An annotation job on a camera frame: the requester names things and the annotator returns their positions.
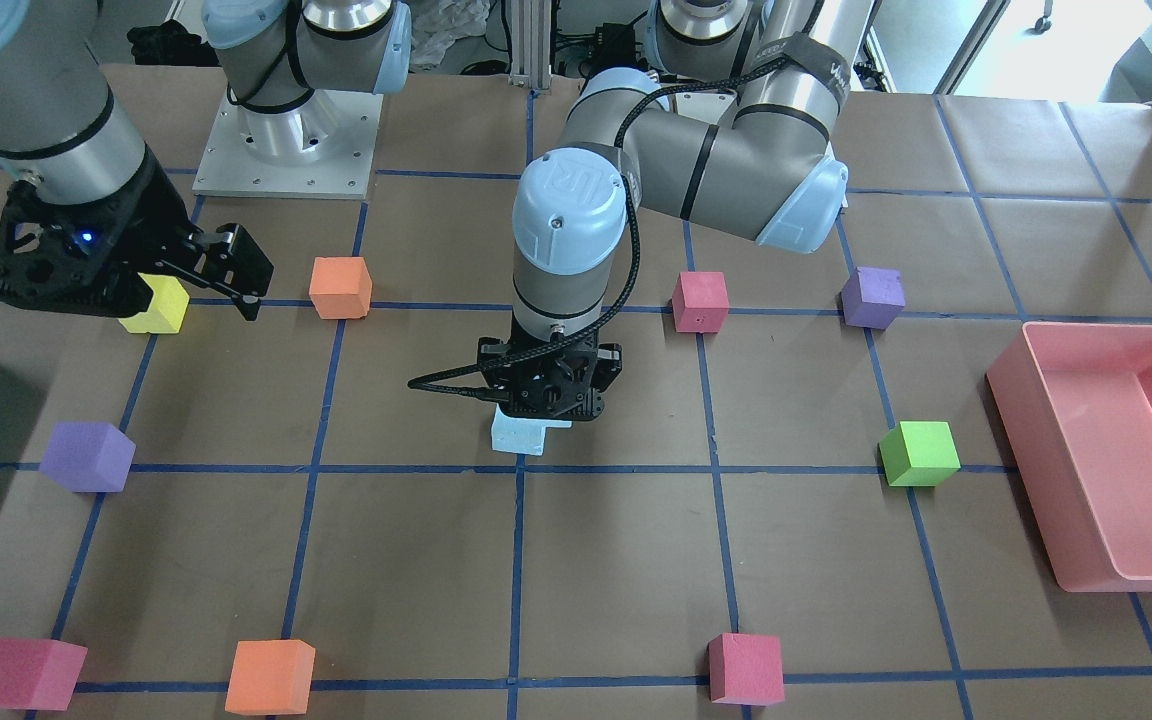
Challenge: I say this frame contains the orange foam block far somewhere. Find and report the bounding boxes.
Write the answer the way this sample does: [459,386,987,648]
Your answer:
[223,639,316,717]

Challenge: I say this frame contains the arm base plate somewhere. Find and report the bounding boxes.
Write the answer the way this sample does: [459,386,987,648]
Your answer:
[194,90,384,200]

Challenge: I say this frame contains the aluminium frame post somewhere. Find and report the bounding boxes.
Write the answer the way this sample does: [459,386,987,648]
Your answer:
[500,1,554,94]

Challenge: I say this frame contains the orange foam block near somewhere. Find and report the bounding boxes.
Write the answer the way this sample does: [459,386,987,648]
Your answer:
[308,256,372,320]

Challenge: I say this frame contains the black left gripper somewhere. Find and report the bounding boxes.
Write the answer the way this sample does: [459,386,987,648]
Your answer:
[483,336,622,420]

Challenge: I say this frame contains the light blue foam block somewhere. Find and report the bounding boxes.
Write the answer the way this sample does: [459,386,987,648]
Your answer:
[490,429,550,456]
[492,407,573,433]

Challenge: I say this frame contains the purple foam block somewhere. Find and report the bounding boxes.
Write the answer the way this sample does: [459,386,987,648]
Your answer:
[38,420,136,493]
[840,266,905,331]

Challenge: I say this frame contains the pink foam block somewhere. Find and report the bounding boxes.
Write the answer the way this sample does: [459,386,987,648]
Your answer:
[0,637,88,711]
[707,632,786,707]
[670,272,732,334]

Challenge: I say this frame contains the green foam block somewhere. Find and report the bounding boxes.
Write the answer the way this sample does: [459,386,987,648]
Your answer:
[878,420,963,487]

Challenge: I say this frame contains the yellow foam block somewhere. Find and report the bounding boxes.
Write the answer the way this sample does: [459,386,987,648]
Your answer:
[118,273,189,334]

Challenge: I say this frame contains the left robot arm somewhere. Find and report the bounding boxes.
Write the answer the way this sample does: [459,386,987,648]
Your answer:
[463,1,876,420]

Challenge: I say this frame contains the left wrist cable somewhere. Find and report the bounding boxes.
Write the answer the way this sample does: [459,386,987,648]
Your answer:
[408,55,797,403]

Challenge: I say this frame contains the pink plastic tray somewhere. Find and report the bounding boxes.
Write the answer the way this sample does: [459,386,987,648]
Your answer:
[987,323,1152,592]

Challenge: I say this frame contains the orange foam block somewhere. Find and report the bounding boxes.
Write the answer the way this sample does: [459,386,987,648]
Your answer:
[223,639,316,717]
[308,256,372,320]

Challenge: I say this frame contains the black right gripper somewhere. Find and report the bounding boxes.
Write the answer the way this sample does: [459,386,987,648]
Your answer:
[0,154,274,323]

